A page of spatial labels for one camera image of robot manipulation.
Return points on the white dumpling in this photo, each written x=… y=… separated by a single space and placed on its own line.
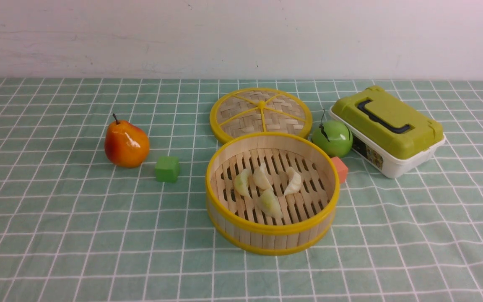
x=294 y=182

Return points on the green lidded white box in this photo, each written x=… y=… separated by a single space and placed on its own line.
x=390 y=134

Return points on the yellow woven steamer lid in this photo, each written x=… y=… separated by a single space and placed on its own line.
x=255 y=110

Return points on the green wooden cube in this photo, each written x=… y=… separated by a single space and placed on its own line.
x=167 y=169

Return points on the orange red pear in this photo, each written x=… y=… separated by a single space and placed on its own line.
x=125 y=144

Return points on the yellow green dumpling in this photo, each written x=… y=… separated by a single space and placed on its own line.
x=269 y=204

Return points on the yellow bamboo steamer tray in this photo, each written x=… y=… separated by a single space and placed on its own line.
x=307 y=214

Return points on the pale green dumpling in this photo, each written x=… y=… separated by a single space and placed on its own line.
x=241 y=183

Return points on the green checkered tablecloth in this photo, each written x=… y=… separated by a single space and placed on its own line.
x=74 y=227

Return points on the orange wooden cube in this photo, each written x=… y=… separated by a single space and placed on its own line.
x=342 y=169

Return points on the green apple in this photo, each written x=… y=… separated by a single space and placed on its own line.
x=333 y=137

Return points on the cream dumpling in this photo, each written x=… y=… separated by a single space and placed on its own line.
x=260 y=177

